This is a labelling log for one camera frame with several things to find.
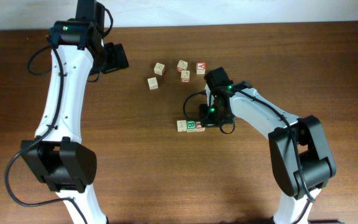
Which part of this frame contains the wooden block top centre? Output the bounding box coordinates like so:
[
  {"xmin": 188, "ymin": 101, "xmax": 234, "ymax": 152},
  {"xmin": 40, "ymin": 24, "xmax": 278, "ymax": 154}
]
[{"xmin": 177, "ymin": 60, "xmax": 188, "ymax": 72}]

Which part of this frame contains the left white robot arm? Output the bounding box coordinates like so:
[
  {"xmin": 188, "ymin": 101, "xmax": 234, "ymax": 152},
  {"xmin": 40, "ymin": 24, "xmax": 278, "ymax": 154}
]
[{"xmin": 20, "ymin": 0, "xmax": 129, "ymax": 223}]

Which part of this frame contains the red letter Y block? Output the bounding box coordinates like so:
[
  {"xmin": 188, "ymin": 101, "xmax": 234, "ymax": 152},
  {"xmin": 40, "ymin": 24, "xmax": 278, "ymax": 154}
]
[{"xmin": 196, "ymin": 121, "xmax": 205, "ymax": 132}]

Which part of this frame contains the green letter B block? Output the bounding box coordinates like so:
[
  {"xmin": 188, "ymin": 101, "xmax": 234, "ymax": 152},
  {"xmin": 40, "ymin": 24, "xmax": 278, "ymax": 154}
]
[{"xmin": 186, "ymin": 121, "xmax": 196, "ymax": 133}]

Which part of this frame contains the wooden block far left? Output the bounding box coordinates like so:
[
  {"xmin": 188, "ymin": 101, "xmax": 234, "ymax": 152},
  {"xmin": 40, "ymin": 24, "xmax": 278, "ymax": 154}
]
[{"xmin": 147, "ymin": 77, "xmax": 158, "ymax": 90}]

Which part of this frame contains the wooden block red bottom centre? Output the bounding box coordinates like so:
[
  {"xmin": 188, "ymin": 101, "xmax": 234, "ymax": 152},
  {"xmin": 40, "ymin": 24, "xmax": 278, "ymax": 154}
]
[{"xmin": 180, "ymin": 70, "xmax": 190, "ymax": 83}]

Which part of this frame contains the plain wooden block letter I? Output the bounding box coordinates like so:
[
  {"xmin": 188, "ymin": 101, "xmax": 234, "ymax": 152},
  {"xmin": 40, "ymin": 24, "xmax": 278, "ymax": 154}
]
[{"xmin": 177, "ymin": 120, "xmax": 187, "ymax": 132}]

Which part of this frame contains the red letter A block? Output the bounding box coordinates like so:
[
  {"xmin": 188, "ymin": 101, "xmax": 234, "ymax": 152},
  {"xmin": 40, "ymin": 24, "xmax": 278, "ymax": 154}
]
[{"xmin": 196, "ymin": 62, "xmax": 206, "ymax": 75}]

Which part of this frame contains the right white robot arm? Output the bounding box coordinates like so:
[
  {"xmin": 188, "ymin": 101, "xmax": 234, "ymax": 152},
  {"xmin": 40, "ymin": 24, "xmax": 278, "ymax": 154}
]
[{"xmin": 200, "ymin": 67, "xmax": 336, "ymax": 223}]

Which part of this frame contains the wooden block upper left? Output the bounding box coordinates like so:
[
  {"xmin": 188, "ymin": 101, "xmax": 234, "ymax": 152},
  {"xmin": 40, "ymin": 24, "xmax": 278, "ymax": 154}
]
[{"xmin": 154, "ymin": 62, "xmax": 165, "ymax": 76}]

